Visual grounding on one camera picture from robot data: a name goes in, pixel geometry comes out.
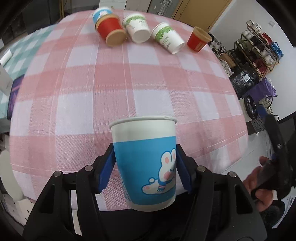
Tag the wooden door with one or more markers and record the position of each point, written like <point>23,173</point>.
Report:
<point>200,13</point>

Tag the right hand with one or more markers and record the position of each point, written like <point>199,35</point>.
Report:
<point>265,197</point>

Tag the pink checked tablecloth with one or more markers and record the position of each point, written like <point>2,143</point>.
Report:
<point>76,86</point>

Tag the shoe rack with shoes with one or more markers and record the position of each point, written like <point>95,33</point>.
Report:
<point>258,49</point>

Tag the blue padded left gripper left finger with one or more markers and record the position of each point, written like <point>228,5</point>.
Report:
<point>102,169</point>

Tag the purple bag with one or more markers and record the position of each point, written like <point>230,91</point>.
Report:
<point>262,90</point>

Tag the white green paper cup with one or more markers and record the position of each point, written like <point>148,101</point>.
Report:
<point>137,27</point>
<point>168,38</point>

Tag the white green paper cup left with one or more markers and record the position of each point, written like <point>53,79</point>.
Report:
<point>137,27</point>

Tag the black printed bag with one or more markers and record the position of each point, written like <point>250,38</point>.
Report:
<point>242,81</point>

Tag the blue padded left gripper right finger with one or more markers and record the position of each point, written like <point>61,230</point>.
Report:
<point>186,168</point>

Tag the red paper cup lying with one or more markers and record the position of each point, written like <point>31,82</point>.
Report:
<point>111,30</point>

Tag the white green paper cup right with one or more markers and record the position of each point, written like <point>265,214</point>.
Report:
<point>168,38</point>

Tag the teal checked tablecloth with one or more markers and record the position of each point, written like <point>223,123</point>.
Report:
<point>24,52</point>

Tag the blue bunny paper cup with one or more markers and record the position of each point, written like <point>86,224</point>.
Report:
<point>146,151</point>

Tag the blue paper cup lying far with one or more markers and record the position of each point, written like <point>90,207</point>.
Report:
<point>99,12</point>

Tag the red paper cup upright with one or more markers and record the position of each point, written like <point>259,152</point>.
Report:
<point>198,39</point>

